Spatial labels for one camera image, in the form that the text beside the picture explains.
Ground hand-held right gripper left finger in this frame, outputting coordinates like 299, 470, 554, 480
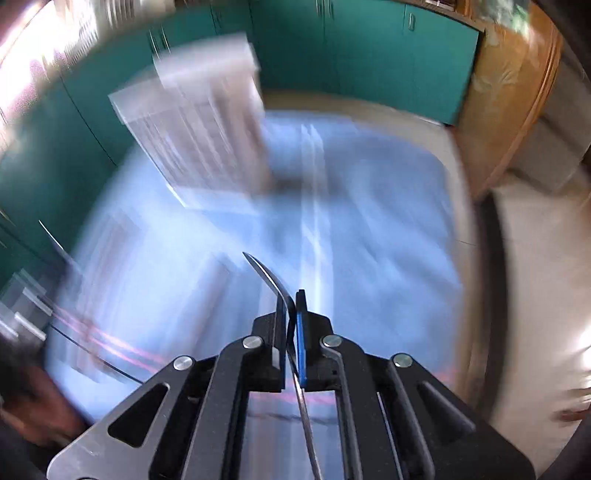
46, 295, 289, 480

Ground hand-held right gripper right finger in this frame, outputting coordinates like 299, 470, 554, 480
295, 288, 536, 480

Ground white plastic utensil basket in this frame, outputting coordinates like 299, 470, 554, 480
108, 32, 278, 210

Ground blue striped cloth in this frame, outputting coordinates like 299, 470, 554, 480
46, 111, 467, 480

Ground green kitchen cabinets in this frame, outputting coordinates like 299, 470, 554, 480
0, 0, 483, 296

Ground wooden door with glass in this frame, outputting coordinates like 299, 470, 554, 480
455, 14, 564, 197

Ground grey drawer cabinet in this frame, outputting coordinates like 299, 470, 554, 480
508, 108, 591, 195

